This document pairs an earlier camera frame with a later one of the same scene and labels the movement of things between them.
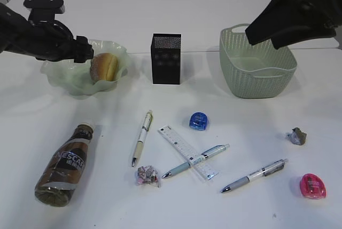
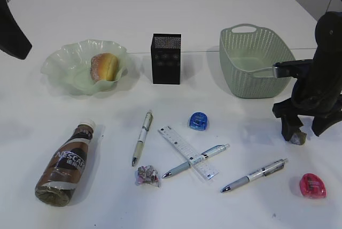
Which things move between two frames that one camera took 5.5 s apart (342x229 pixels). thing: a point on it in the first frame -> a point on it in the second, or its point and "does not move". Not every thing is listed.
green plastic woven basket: [257, 70] does not move
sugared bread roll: [103, 66] does not move
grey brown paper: [297, 137] does not move
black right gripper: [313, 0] -> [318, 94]
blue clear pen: [186, 165] does not move
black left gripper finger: [84, 51] -> [13, 39]
